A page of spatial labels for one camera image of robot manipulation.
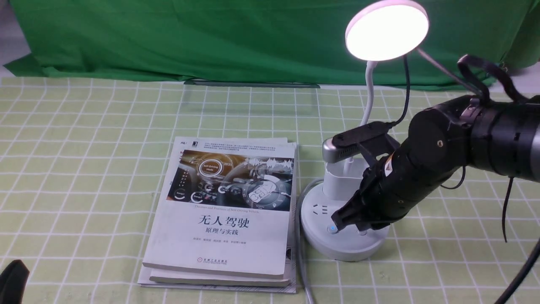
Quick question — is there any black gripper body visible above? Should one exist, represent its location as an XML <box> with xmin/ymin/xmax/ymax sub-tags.
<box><xmin>348</xmin><ymin>144</ymin><xmax>467</xmax><ymax>223</ymax></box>

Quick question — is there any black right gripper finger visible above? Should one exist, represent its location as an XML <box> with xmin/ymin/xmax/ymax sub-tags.
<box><xmin>356</xmin><ymin>218</ymin><xmax>390</xmax><ymax>231</ymax></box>

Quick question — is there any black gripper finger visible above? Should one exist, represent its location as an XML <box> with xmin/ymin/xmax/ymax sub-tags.
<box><xmin>330</xmin><ymin>202</ymin><xmax>362</xmax><ymax>231</ymax></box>

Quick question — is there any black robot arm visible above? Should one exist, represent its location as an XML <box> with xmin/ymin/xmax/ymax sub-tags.
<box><xmin>324</xmin><ymin>95</ymin><xmax>539</xmax><ymax>231</ymax></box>

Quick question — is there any white desk lamp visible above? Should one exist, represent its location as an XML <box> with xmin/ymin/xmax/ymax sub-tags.
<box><xmin>296</xmin><ymin>0</ymin><xmax>429</xmax><ymax>262</ymax></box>

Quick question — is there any top self-driving textbook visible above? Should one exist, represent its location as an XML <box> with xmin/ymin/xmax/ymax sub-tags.
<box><xmin>143</xmin><ymin>136</ymin><xmax>297</xmax><ymax>279</ymax></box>

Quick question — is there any green backdrop cloth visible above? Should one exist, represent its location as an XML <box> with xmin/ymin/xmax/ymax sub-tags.
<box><xmin>5</xmin><ymin>0</ymin><xmax>539</xmax><ymax>85</ymax></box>

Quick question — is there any middle paperback book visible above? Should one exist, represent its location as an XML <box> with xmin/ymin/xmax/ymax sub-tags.
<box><xmin>148</xmin><ymin>144</ymin><xmax>297</xmax><ymax>288</ymax></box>

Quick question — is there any bottom white paperback book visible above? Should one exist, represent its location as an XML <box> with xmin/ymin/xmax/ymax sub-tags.
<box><xmin>138</xmin><ymin>144</ymin><xmax>298</xmax><ymax>294</ymax></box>

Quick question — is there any green checked tablecloth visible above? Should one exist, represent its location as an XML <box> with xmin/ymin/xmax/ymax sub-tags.
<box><xmin>0</xmin><ymin>78</ymin><xmax>539</xmax><ymax>304</ymax></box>

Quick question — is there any black object at corner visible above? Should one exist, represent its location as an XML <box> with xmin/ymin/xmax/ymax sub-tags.
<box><xmin>0</xmin><ymin>260</ymin><xmax>30</xmax><ymax>304</ymax></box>

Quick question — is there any black camera cable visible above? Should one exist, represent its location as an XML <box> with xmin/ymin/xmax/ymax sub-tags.
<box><xmin>386</xmin><ymin>54</ymin><xmax>412</xmax><ymax>128</ymax></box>

